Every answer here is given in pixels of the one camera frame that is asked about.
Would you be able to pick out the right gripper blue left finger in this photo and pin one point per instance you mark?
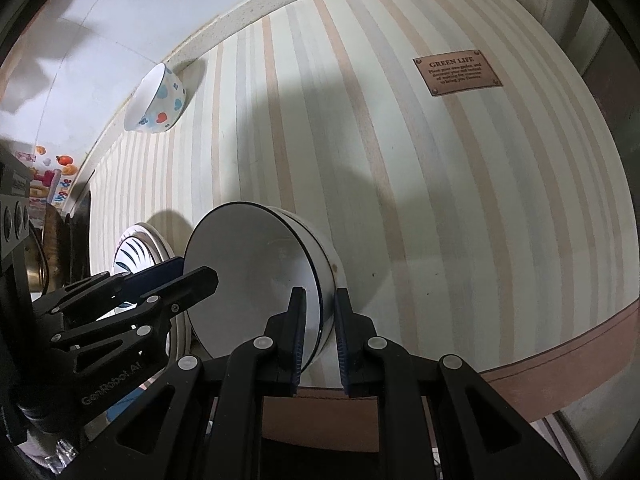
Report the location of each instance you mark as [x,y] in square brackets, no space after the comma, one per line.
[295,332]

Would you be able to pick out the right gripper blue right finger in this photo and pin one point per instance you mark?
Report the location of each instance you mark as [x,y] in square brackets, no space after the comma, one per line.
[346,336]

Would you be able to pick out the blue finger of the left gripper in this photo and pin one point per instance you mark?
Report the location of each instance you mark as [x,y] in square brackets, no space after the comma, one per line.
[139,285]
[184,292]

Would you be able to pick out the white bowl dark rim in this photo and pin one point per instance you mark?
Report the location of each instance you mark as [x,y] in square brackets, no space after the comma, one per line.
[258,262]

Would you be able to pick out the white bowl coloured hearts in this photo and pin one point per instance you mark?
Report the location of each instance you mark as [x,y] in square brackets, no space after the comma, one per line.
[157,103]

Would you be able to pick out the white plate blue leaf pattern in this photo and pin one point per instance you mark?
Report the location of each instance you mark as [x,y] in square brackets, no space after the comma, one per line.
[138,249]

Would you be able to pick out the plain white bowl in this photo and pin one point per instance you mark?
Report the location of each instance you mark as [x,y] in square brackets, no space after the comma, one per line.
[327,274]

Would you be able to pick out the black induction cooktop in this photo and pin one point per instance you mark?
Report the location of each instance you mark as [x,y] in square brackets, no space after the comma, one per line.
[78,222]

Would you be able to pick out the black wok with food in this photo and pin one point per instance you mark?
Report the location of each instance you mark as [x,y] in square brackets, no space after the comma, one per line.
[47,253]

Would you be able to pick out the striped table cloth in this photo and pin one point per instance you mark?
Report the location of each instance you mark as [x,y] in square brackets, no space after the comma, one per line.
[493,223]

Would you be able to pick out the brown leather label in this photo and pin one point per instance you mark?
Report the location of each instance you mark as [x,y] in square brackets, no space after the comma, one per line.
[457,71]

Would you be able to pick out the colourful wall sticker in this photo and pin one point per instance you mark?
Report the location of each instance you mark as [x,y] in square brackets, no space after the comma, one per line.
[51,177]

